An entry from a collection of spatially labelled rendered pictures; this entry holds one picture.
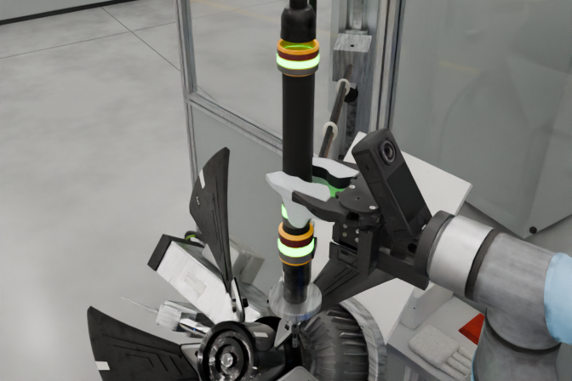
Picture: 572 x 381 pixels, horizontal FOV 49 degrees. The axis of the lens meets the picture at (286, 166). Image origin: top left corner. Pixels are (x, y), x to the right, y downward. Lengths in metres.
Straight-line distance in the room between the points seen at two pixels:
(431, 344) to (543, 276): 0.91
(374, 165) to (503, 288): 0.17
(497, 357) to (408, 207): 0.17
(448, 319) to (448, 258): 0.97
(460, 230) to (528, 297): 0.09
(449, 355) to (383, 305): 0.36
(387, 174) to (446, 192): 0.53
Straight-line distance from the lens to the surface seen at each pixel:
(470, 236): 0.64
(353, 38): 1.34
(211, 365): 1.02
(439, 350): 1.50
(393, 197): 0.64
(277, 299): 0.85
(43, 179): 3.82
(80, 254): 3.20
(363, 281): 0.90
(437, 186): 1.17
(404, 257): 0.69
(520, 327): 0.65
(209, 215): 1.13
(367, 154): 0.63
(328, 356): 1.09
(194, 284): 1.28
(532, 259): 0.63
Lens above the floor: 1.99
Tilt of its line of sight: 33 degrees down
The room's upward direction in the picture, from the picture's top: straight up
